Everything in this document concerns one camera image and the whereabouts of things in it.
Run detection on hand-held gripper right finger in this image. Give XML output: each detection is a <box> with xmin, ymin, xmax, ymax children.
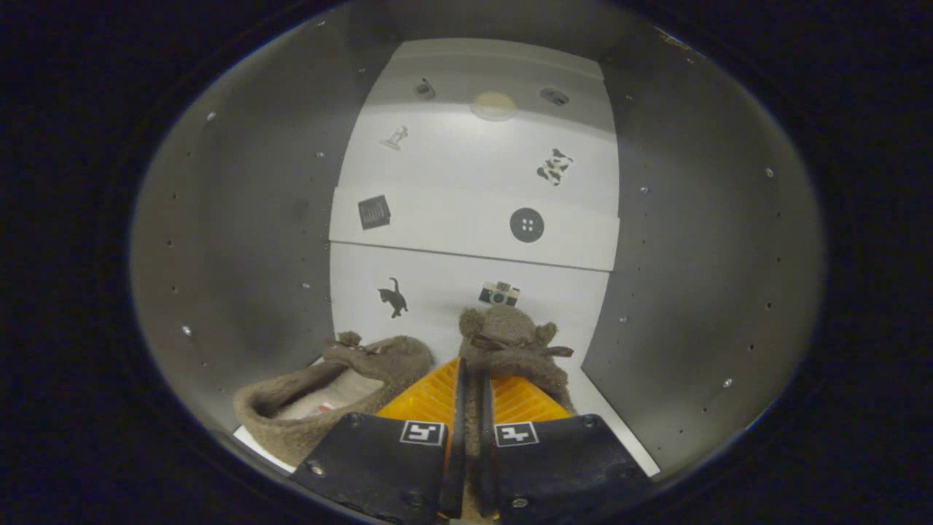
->
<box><xmin>477</xmin><ymin>372</ymin><xmax>653</xmax><ymax>522</ymax></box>

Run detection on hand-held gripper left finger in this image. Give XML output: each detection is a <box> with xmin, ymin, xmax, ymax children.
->
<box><xmin>290</xmin><ymin>357</ymin><xmax>467</xmax><ymax>522</ymax></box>

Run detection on brown fuzzy shoe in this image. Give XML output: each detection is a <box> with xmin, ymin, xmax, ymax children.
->
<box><xmin>458</xmin><ymin>305</ymin><xmax>578</xmax><ymax>522</ymax></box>
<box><xmin>233</xmin><ymin>332</ymin><xmax>436</xmax><ymax>467</ymax></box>

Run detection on grey shoe cabinet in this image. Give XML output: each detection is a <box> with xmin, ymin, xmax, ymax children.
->
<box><xmin>130</xmin><ymin>0</ymin><xmax>828</xmax><ymax>511</ymax></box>

